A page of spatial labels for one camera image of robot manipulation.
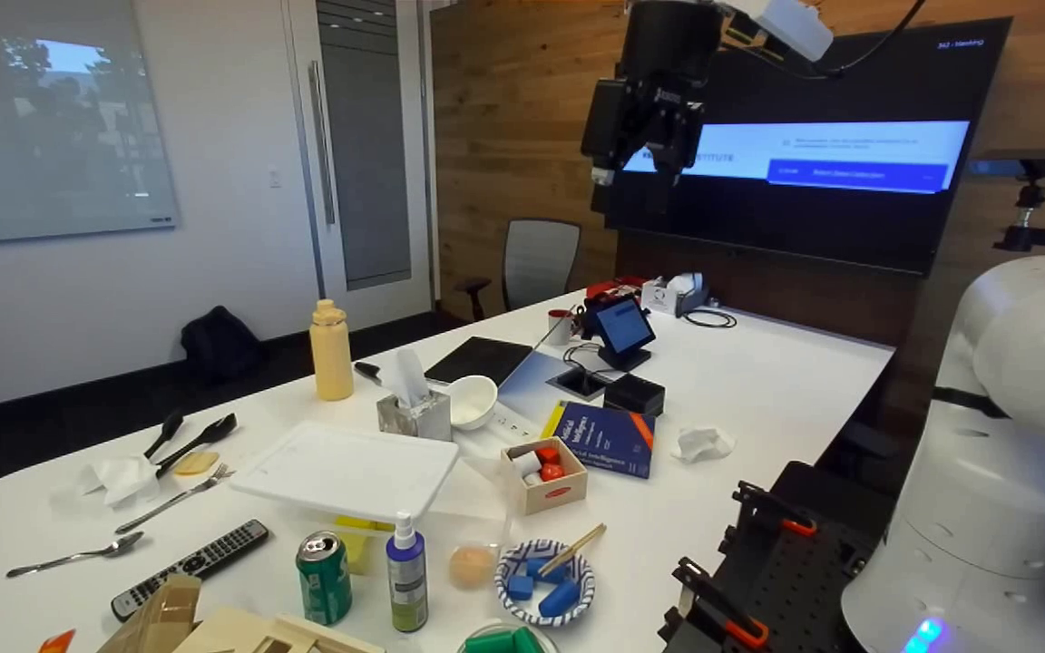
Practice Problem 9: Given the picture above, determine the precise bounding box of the crumpled white tissue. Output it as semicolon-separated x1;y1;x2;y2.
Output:
674;424;738;470

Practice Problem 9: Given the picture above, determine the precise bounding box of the black tablet on stand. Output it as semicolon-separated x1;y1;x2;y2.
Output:
582;289;662;375

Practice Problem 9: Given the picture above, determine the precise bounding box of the yellow plastic container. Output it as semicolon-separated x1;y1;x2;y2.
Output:
332;516;394;580

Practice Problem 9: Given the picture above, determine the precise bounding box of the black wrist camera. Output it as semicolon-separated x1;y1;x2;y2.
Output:
577;77;640;170

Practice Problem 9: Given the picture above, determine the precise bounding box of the silver spoon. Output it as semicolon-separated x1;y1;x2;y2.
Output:
113;466;237;540

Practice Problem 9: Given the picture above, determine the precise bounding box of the crumpled white plastic wrap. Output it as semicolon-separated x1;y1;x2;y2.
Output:
53;452;162;519

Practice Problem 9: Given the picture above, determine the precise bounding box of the green soda can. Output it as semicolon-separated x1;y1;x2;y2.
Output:
295;529;354;632

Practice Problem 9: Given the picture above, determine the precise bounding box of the wall whiteboard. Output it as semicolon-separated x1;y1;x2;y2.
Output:
0;0;183;252

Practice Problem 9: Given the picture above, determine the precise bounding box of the flat black tablet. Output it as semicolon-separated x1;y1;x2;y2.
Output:
422;334;536;390

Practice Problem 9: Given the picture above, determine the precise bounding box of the wooden toy box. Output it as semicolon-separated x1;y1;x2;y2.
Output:
502;433;592;519

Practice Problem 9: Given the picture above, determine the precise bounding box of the black remote control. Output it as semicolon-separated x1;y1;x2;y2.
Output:
104;516;277;629

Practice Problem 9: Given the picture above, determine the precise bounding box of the large black wall display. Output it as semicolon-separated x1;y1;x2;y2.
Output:
604;16;1016;279

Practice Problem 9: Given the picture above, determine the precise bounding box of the black kitchen utensil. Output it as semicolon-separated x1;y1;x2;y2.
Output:
140;409;190;466

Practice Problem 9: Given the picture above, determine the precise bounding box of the silver fork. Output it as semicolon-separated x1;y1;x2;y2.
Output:
3;529;149;583

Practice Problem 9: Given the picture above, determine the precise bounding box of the small white bowl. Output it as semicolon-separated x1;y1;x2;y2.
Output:
452;617;559;653

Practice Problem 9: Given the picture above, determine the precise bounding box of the blue hardcover book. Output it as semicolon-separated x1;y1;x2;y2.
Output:
542;400;662;484

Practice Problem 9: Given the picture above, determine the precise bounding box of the white door with glass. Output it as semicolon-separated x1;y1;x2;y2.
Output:
282;0;439;334

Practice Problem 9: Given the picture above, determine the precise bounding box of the brown cardboard box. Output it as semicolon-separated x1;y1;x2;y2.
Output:
99;572;206;653

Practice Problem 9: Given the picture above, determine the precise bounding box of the white tissue sheet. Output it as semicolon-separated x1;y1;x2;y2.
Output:
390;345;431;409

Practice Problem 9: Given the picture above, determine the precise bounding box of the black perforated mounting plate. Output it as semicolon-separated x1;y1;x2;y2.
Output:
652;456;900;653

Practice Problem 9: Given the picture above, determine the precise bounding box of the small white box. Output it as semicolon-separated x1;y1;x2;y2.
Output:
644;270;716;318

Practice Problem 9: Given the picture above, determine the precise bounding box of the black orange clamp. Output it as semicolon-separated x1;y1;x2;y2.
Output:
732;481;819;540
673;556;774;653

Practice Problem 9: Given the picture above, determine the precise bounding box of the grey tissue box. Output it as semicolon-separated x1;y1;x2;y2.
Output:
374;380;452;443

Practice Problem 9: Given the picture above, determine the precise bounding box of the coiled black cable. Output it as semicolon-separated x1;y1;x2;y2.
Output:
682;304;742;334

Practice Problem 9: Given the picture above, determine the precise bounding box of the small red device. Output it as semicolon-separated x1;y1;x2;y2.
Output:
586;279;648;304

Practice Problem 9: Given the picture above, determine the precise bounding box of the black stereo camera bar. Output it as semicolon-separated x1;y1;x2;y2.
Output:
968;150;1045;185

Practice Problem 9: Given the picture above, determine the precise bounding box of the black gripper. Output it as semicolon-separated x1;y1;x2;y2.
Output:
621;0;727;183

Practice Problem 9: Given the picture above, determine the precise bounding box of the spray bottle with blue label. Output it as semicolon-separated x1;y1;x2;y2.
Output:
382;516;431;638

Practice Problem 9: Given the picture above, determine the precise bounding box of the orange red toy piece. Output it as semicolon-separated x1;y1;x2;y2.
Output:
535;447;575;484

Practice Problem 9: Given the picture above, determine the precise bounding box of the white ceramic bowl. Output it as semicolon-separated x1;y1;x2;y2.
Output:
444;369;504;436

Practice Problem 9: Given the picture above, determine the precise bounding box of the beige egg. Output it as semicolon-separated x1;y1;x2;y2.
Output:
448;540;502;595

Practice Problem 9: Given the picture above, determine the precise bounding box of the black spatula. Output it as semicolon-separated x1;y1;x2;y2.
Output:
153;409;241;484

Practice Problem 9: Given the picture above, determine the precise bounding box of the tan water bottle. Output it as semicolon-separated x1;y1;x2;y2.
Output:
309;298;359;406

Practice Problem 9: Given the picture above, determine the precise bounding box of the blue patterned bowl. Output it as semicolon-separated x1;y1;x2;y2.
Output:
495;539;599;632

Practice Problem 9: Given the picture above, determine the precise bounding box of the small black box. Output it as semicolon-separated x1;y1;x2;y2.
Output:
604;369;668;424

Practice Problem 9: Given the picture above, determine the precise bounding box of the wooden scrub brush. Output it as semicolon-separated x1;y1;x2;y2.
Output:
171;447;224;488

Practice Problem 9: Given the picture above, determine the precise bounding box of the white rectangular tray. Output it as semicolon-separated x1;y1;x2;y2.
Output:
224;419;465;525

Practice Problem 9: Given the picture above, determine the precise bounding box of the grey office chair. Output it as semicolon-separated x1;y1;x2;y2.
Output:
462;217;586;318

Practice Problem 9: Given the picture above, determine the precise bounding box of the wooden chopstick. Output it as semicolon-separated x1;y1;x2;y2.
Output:
536;519;610;580

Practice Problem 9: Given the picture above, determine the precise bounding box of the green toy block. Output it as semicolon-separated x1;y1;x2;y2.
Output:
462;624;548;653

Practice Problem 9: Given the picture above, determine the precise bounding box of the light wooden block toy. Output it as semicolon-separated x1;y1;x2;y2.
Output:
175;608;390;653

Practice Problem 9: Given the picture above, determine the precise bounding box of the black backpack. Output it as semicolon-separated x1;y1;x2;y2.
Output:
177;303;265;386

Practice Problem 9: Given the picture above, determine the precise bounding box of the white power strip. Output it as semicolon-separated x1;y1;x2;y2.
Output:
480;403;536;447

